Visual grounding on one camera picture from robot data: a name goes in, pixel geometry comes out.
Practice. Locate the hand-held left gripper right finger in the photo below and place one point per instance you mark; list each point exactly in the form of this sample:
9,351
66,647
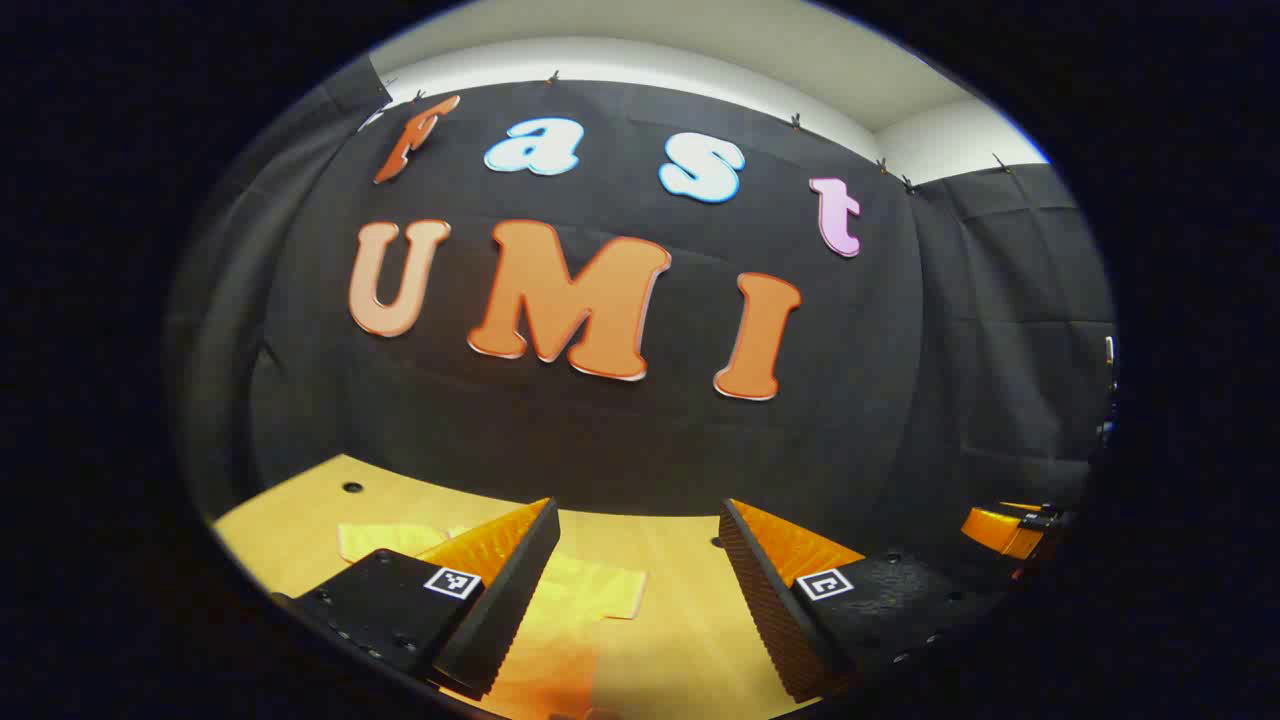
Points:
765,600

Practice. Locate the orange T-shirt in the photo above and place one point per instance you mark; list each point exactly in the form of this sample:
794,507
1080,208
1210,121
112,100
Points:
590,590

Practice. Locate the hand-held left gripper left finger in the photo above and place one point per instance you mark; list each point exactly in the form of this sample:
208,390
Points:
505,600

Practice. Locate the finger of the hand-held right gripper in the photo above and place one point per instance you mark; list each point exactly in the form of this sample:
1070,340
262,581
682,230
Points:
1000,532

